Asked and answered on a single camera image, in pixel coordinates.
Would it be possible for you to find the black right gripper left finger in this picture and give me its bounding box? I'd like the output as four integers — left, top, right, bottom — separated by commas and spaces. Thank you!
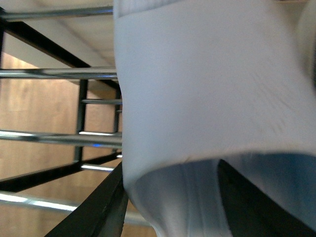
46, 163, 128, 237

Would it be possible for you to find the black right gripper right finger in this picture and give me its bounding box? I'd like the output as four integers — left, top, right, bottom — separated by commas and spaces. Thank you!
217, 159, 316, 237

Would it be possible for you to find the light blue slipper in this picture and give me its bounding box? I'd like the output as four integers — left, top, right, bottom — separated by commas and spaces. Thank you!
114, 0, 316, 237

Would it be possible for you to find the black metal shoe rack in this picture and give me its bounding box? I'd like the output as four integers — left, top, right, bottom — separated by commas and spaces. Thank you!
0, 6, 154, 228

